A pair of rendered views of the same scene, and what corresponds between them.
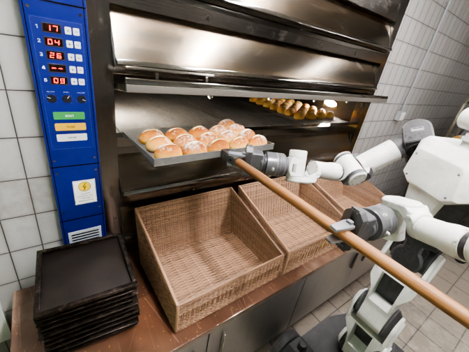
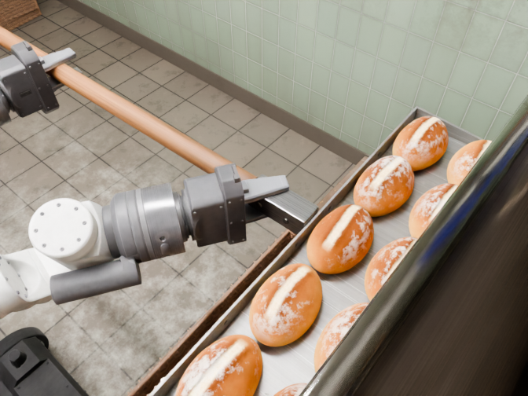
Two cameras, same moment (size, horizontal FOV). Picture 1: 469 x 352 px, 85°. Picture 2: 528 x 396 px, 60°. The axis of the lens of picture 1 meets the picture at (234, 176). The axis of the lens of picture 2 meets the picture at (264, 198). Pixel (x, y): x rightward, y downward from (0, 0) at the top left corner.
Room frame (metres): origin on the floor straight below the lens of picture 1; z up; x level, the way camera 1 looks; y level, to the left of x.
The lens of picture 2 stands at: (1.23, -0.06, 1.65)
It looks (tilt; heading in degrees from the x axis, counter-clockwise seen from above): 50 degrees down; 170
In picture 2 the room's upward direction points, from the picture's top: straight up
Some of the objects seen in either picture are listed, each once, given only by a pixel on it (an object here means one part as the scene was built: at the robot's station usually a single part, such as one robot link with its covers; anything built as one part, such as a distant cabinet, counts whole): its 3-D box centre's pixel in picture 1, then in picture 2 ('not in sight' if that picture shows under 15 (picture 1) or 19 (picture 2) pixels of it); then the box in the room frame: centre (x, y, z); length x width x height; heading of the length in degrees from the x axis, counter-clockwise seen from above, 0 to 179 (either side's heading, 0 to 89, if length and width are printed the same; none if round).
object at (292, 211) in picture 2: (230, 156); (281, 205); (0.88, 0.03, 1.20); 0.09 x 0.04 x 0.03; 41
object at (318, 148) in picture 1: (271, 153); not in sight; (1.51, -0.21, 1.02); 1.79 x 0.11 x 0.19; 130
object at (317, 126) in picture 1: (273, 130); not in sight; (1.53, -0.19, 1.16); 1.80 x 0.06 x 0.04; 130
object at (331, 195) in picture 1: (347, 196); not in sight; (1.69, -0.85, 0.72); 0.56 x 0.49 x 0.28; 131
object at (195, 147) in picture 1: (195, 148); (386, 181); (0.88, 0.16, 1.21); 0.10 x 0.07 x 0.05; 130
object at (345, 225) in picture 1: (342, 225); (55, 56); (0.52, -0.28, 1.22); 0.06 x 0.03 x 0.02; 122
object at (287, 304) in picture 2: (239, 142); (287, 298); (1.02, 0.00, 1.22); 0.10 x 0.07 x 0.06; 134
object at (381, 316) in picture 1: (392, 287); not in sight; (0.80, -0.73, 0.78); 0.18 x 0.15 x 0.47; 39
